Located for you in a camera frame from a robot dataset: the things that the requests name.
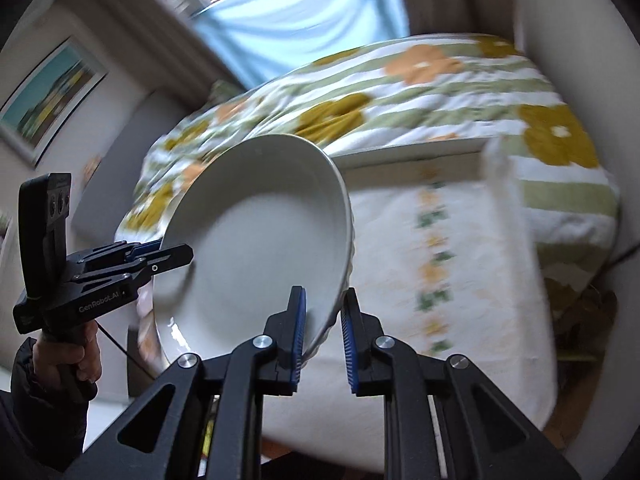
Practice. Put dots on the brown nightstand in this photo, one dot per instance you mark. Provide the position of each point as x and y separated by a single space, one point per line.
140 377

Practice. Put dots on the person's left forearm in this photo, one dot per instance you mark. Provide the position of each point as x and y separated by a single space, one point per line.
35 410

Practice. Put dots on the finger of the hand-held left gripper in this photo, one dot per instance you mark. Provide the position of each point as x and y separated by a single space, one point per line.
170 258
147 247

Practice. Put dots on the green striped floral blanket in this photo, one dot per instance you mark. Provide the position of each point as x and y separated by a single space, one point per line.
400 110

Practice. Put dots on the person's left hand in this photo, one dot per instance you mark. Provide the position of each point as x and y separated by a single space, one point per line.
82 360

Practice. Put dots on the framed wall picture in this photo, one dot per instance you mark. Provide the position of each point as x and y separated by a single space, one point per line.
45 100

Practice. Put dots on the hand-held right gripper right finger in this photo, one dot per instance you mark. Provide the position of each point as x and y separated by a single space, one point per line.
348 340

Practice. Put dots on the grey padded headboard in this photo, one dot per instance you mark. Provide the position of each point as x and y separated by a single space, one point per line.
130 160

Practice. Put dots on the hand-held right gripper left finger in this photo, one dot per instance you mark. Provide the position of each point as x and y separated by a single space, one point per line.
299 332

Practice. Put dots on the cream floral tablecloth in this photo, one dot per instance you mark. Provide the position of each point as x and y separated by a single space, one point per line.
450 310

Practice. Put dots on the shallow white ribbed bowl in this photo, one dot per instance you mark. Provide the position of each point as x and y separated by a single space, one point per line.
260 240

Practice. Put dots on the light blue curtain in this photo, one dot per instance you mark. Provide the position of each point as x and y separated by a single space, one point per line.
300 25

